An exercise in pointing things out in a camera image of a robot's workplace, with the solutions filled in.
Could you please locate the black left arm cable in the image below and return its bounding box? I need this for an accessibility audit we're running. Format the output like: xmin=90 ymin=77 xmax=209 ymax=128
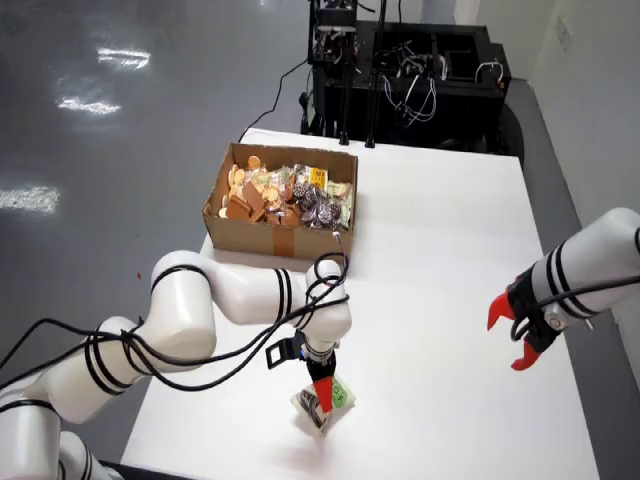
xmin=0 ymin=232 xmax=351 ymax=401

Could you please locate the brown cardboard box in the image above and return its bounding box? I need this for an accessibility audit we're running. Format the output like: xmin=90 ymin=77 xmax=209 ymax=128
xmin=202 ymin=143 xmax=360 ymax=264

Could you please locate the black electronics tower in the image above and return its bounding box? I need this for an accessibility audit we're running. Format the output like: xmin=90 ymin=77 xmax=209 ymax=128
xmin=307 ymin=0 xmax=364 ymax=66

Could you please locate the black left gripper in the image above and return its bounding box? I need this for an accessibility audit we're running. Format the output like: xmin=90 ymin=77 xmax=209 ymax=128
xmin=303 ymin=349 xmax=339 ymax=415

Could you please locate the short black stand pole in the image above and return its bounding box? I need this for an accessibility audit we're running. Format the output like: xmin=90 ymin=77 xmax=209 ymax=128
xmin=339 ymin=64 xmax=352 ymax=147

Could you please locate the yellow label snack pack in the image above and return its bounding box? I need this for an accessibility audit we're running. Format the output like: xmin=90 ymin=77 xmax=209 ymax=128
xmin=294 ymin=163 xmax=331 ymax=190

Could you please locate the orange round cracker pack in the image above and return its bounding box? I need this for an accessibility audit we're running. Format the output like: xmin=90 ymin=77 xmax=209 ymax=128
xmin=227 ymin=164 xmax=249 ymax=194

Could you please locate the orange dotted biscuit pack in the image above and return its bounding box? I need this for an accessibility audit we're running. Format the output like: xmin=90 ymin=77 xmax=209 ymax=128
xmin=252 ymin=169 xmax=296 ymax=209

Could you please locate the chocolate cookie pack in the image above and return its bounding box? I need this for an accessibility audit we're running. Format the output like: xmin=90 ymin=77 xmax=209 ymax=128
xmin=312 ymin=197 xmax=344 ymax=231
xmin=292 ymin=182 xmax=316 ymax=209

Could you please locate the tall black stand pole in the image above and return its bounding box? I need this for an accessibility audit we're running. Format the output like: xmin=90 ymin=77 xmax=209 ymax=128
xmin=364 ymin=0 xmax=389 ymax=150

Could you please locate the white wire bundle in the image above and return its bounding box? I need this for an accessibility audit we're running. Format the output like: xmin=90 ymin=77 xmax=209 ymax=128
xmin=384 ymin=42 xmax=439 ymax=126

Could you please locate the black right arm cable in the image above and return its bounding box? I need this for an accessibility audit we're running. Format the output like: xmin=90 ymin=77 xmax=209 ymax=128
xmin=509 ymin=274 xmax=640 ymax=344

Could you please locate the green white snack pack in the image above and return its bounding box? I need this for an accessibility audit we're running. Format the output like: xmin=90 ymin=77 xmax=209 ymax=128
xmin=290 ymin=372 xmax=357 ymax=439

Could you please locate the black equipment rack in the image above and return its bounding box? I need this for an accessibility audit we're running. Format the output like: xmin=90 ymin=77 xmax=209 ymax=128
xmin=299 ymin=19 xmax=524 ymax=156

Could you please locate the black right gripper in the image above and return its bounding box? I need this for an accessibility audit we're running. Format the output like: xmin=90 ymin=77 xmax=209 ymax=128
xmin=487 ymin=272 xmax=561 ymax=372

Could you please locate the black floor cable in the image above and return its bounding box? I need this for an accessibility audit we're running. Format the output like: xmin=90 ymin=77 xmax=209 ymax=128
xmin=238 ymin=57 xmax=310 ymax=144

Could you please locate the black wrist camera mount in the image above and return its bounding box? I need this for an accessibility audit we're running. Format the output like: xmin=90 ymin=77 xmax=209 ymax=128
xmin=264 ymin=338 xmax=307 ymax=372

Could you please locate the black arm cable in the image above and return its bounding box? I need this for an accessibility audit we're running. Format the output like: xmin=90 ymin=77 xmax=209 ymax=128
xmin=0 ymin=232 xmax=351 ymax=401
xmin=509 ymin=274 xmax=640 ymax=344

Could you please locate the pale wrapped snack pack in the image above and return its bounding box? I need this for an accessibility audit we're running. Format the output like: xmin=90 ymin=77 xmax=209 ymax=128
xmin=269 ymin=164 xmax=299 ymax=186

